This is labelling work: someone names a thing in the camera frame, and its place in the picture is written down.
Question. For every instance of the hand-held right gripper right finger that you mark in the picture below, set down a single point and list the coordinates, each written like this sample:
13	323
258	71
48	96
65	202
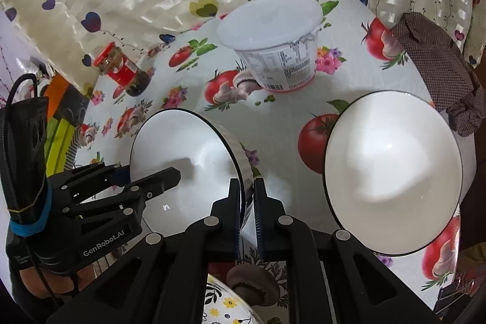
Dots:
260	210

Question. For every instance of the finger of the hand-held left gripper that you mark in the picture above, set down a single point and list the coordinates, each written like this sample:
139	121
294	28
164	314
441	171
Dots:
121	175
163	179

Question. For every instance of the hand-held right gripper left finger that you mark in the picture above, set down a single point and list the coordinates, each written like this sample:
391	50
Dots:
235	206

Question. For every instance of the white ribbed bowl black rim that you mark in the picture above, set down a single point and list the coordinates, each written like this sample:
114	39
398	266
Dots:
395	172
186	160

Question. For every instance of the yellow black floral bowl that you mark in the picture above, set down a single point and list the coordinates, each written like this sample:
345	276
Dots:
224	303

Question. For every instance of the person's left hand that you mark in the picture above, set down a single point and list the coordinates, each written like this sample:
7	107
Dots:
41	280

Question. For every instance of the black white striped box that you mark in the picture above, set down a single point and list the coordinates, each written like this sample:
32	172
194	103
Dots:
78	149

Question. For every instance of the red lid sauce jar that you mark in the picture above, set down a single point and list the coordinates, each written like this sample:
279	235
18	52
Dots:
121	71

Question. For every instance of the vegetable print tablecloth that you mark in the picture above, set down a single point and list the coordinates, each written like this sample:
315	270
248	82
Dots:
288	107

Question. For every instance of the white plastic tub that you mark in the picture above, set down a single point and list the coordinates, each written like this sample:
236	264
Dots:
273	28

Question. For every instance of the black binder clip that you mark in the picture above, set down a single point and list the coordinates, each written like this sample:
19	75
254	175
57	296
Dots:
455	297

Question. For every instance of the brown dotted cloth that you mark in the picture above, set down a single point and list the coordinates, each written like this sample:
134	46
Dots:
436	69

